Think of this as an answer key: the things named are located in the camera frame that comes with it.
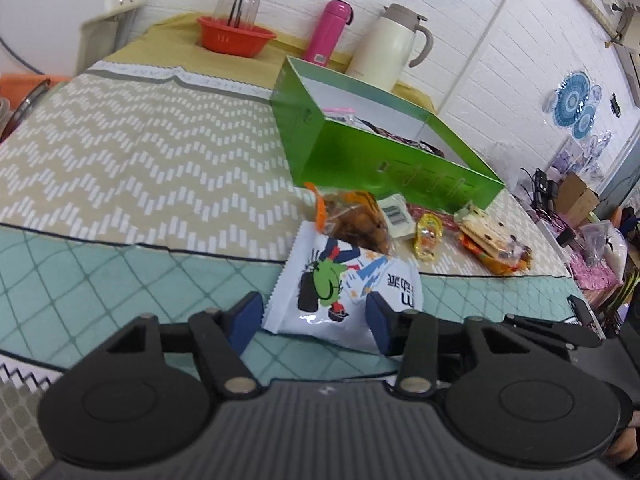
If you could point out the white cartoon snack bag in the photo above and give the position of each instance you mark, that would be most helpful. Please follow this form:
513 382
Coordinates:
340 270

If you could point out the patterned green beige tablecloth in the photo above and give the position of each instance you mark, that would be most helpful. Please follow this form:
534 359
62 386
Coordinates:
125 160

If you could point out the yellow snack packet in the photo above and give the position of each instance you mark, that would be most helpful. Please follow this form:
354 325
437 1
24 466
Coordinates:
427 235

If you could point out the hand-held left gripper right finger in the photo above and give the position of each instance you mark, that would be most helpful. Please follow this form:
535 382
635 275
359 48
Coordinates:
377 321

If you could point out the orange brown snack packet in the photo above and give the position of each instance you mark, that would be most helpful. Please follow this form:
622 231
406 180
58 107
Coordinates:
352 220

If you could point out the pink thermos bottle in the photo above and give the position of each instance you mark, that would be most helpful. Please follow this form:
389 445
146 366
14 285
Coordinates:
327 30

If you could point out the yellow cloth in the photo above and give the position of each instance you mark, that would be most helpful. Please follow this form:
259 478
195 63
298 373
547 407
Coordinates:
160 35

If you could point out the brown cardboard box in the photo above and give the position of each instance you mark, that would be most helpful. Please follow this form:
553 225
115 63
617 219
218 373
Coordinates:
577 195

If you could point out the white barcode label packet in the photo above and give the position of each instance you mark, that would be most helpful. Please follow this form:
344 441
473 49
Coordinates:
397 215

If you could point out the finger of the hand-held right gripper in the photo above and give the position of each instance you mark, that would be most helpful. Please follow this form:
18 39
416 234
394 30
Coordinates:
542 332

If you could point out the cream thermos jug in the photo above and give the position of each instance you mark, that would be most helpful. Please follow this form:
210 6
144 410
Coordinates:
385 45

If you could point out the red plastic basket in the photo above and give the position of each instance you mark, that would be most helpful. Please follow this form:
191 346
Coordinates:
232 40

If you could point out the dark brown snack packet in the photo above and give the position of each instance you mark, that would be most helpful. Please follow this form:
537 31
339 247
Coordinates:
395 135

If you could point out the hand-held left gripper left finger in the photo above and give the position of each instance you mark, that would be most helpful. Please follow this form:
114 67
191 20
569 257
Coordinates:
245 320

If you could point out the wall picture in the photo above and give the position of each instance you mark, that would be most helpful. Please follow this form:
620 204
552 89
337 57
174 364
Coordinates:
585 155

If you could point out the orange cracker snack packet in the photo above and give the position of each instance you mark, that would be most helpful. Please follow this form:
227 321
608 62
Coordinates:
492 240

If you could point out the clear packet of pink bars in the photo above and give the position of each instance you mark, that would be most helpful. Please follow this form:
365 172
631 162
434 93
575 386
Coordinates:
340 116

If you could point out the green cardboard box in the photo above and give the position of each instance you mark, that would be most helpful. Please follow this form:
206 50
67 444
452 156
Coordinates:
350 160

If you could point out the red flat snack packet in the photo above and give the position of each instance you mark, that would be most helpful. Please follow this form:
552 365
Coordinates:
447 220

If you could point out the clear bag of pink items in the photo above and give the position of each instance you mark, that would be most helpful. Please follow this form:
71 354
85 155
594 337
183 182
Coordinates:
597 260

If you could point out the blue paper fan wall decoration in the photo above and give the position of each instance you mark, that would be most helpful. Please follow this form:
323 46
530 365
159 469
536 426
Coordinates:
570 102

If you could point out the black phone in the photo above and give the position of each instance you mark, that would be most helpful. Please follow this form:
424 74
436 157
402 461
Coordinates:
586 315

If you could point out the wooden rod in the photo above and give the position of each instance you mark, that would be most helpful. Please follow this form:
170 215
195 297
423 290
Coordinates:
585 0

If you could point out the clear plastic bag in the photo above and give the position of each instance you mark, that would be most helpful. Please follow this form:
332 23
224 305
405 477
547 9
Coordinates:
510 160

